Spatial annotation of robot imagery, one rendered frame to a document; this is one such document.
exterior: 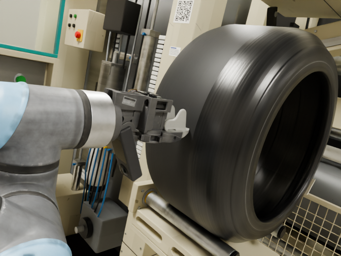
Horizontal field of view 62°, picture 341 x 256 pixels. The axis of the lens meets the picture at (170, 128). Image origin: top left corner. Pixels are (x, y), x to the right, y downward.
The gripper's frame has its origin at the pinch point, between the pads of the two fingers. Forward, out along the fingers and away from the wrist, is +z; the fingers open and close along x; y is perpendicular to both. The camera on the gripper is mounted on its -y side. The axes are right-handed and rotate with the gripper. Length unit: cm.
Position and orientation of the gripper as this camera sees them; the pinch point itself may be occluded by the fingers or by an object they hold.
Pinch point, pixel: (182, 132)
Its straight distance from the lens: 61.2
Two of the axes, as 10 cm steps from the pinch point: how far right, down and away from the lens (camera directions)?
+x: -6.7, -2.9, 6.8
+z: 7.1, 0.1, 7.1
